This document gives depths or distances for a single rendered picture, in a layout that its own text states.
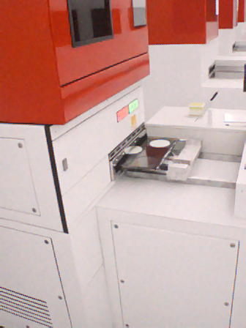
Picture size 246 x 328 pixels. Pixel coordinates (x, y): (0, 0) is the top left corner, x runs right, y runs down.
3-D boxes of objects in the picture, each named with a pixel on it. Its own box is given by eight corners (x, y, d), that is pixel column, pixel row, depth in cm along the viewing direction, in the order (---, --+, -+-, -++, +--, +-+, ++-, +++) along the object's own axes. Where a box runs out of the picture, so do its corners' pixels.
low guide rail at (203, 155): (146, 154, 180) (146, 148, 179) (147, 152, 182) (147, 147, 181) (243, 162, 161) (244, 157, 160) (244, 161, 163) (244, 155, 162)
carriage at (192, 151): (167, 179, 146) (167, 173, 145) (187, 147, 176) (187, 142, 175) (185, 181, 143) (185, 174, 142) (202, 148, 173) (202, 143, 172)
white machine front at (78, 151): (64, 233, 120) (44, 126, 104) (142, 148, 188) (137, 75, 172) (71, 234, 119) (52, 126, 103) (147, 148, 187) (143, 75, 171)
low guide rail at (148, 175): (126, 176, 158) (126, 170, 156) (128, 174, 159) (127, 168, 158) (237, 189, 139) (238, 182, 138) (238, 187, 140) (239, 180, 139)
